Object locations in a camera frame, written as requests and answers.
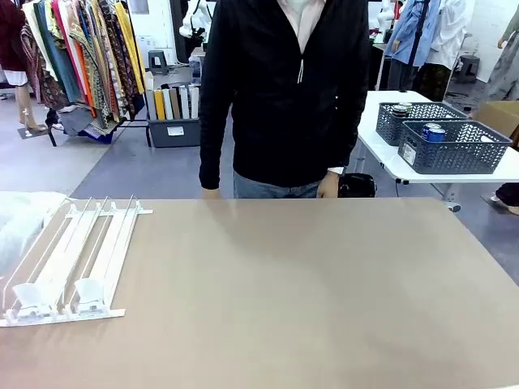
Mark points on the person left hand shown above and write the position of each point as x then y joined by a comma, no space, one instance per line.
328,187

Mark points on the person right hand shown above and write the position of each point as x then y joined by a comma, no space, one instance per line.
211,193

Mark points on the grey plastic basket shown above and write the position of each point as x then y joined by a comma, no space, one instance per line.
385,125

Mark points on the grey basket with label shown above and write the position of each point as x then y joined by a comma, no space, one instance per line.
454,156

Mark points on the person right forearm black sleeve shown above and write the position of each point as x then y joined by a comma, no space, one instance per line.
211,158

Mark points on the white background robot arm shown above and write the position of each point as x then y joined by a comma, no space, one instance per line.
188,22
387,14

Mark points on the person left forearm black sleeve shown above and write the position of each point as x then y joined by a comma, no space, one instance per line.
342,142

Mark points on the white can dispenser rack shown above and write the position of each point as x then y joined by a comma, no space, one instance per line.
117,243

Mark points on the grey storage bin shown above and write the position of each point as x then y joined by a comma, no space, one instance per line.
174,133

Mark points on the white side table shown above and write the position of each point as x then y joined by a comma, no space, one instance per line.
373,117

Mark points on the light grey board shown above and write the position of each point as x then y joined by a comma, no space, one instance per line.
184,102

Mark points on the person in black jacket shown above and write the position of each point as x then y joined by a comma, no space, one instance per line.
284,101

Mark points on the side table caster wheel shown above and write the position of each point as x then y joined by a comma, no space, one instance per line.
455,207

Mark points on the grey plastic stool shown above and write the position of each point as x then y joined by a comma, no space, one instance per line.
470,67
158,61

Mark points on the grey fabric pile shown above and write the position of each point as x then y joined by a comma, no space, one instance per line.
81,123

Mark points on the dark shoe and trouser leg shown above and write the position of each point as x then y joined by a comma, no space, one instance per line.
509,194

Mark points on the rack of colourful garments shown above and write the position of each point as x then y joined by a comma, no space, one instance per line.
93,52

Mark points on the cardboard box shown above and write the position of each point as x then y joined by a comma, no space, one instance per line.
500,115

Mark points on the translucent white plastic cover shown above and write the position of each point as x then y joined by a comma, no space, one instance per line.
20,227

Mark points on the mannequin in dark red top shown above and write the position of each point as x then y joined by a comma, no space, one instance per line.
12,36

